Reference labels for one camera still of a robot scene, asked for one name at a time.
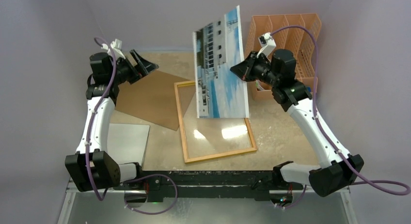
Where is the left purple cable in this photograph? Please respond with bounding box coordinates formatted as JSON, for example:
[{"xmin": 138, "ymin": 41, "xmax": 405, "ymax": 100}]
[{"xmin": 84, "ymin": 36, "xmax": 178, "ymax": 216}]

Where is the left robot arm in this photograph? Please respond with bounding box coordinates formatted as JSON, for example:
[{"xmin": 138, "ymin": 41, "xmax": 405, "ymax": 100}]
[{"xmin": 65, "ymin": 49, "xmax": 158, "ymax": 192}]

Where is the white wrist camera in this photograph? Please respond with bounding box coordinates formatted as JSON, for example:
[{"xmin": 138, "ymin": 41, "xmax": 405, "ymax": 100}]
[
  {"xmin": 257, "ymin": 32, "xmax": 277, "ymax": 58},
  {"xmin": 102, "ymin": 39, "xmax": 126, "ymax": 60}
]

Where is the brown backing board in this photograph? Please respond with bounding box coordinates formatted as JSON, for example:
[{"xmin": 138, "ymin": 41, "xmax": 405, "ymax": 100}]
[{"xmin": 115, "ymin": 71, "xmax": 188, "ymax": 131}]

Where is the yellow wooden picture frame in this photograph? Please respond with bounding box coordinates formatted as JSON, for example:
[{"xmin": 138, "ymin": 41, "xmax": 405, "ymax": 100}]
[{"xmin": 174, "ymin": 80, "xmax": 258, "ymax": 164}]

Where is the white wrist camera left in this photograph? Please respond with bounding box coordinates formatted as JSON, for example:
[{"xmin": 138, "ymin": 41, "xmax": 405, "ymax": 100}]
[{"xmin": 102, "ymin": 39, "xmax": 126, "ymax": 60}]

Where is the orange plastic file organizer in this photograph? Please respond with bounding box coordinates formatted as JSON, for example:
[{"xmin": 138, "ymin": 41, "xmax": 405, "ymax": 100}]
[{"xmin": 244, "ymin": 13, "xmax": 321, "ymax": 101}]

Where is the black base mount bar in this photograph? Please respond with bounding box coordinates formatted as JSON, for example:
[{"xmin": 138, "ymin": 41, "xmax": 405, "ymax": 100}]
[{"xmin": 116, "ymin": 170, "xmax": 303, "ymax": 202}]

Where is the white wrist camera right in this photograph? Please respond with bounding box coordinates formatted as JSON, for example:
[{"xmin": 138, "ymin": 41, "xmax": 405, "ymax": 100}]
[{"xmin": 257, "ymin": 32, "xmax": 277, "ymax": 58}]

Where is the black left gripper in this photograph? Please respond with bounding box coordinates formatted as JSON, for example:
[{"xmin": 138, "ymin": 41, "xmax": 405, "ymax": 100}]
[{"xmin": 110, "ymin": 50, "xmax": 158, "ymax": 85}]

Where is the building and sky photo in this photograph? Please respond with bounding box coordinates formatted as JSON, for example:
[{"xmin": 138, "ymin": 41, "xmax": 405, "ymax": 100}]
[{"xmin": 192, "ymin": 6, "xmax": 250, "ymax": 118}]

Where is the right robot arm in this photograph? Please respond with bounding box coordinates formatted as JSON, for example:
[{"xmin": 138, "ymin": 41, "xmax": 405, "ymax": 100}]
[{"xmin": 230, "ymin": 49, "xmax": 364, "ymax": 197}]

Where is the clear acrylic sheet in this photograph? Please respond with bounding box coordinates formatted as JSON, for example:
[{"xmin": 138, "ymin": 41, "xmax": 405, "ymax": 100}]
[{"xmin": 178, "ymin": 85, "xmax": 253, "ymax": 159}]

